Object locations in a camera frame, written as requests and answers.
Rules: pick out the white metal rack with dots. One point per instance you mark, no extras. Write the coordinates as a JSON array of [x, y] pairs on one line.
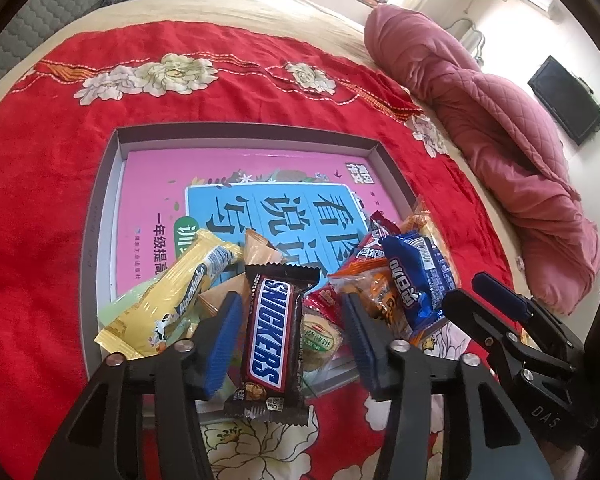
[[467, 40]]

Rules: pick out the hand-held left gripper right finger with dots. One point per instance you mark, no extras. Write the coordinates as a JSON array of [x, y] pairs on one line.
[[360, 345]]

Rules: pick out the orange peanut packet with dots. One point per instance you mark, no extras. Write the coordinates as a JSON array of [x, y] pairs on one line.
[[380, 295]]

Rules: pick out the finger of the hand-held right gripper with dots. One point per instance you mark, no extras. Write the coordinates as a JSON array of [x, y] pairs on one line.
[[472, 312], [505, 296]]

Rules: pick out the brown chocolate bar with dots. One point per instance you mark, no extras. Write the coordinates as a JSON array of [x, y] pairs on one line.
[[272, 340]]

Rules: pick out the light green snack packet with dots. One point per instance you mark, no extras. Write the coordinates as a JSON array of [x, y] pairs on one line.
[[122, 305]]

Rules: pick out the pink and blue book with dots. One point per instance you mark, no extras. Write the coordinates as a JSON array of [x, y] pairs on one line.
[[205, 180]]

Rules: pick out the grey quilted headboard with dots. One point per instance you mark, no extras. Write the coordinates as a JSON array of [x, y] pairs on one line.
[[40, 15]]

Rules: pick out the long yellow wafer packet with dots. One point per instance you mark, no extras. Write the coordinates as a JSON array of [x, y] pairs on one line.
[[175, 290]]

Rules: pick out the red floral blanket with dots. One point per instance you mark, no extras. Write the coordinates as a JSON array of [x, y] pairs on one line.
[[55, 160]]

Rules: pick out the black television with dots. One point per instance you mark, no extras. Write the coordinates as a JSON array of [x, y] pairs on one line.
[[567, 100]]

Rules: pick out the long red snack packet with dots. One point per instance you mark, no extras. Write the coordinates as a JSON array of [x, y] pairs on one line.
[[325, 300]]

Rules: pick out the beige triangular snack packet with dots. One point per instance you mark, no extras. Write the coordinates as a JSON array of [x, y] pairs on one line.
[[262, 252]]

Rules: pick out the shallow grey cardboard box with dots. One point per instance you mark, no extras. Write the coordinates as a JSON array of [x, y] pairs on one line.
[[100, 220]]

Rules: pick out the blue cookie packet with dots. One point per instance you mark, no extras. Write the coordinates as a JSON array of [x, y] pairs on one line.
[[415, 280]]

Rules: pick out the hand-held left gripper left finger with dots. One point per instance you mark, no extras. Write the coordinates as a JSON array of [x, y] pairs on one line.
[[225, 340]]

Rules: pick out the small clear round cake packet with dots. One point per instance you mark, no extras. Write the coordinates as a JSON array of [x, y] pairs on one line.
[[320, 340]]

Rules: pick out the beige bed sheet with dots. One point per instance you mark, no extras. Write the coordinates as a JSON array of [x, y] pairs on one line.
[[280, 15]]

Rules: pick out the pink quilted duvet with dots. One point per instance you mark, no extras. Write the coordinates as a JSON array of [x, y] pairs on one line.
[[480, 135]]

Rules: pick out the clear rice cracker packet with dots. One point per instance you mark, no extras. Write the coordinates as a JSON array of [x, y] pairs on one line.
[[432, 230]]

